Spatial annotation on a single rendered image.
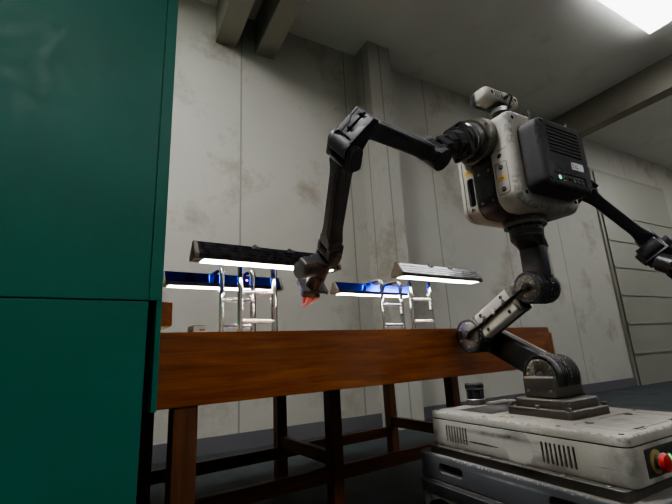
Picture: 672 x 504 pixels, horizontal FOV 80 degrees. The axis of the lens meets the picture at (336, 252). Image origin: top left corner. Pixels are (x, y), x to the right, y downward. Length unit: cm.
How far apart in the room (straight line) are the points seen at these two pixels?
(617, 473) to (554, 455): 15
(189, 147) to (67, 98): 271
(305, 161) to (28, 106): 326
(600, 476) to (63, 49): 167
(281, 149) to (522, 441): 345
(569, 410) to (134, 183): 133
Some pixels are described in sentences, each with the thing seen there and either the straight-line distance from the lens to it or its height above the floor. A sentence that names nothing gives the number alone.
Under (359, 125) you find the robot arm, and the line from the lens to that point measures 108.
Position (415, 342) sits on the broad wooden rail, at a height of 72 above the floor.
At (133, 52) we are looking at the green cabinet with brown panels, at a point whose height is 152.
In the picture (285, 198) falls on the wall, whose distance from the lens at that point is 397.
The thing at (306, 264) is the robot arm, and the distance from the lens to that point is 128.
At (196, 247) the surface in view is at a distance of 151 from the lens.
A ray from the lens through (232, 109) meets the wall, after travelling 421.
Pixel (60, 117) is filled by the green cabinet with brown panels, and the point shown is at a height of 128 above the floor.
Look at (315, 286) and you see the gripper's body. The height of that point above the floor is 92.
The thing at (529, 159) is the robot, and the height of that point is 126.
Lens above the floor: 69
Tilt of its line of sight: 14 degrees up
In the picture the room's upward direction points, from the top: 3 degrees counter-clockwise
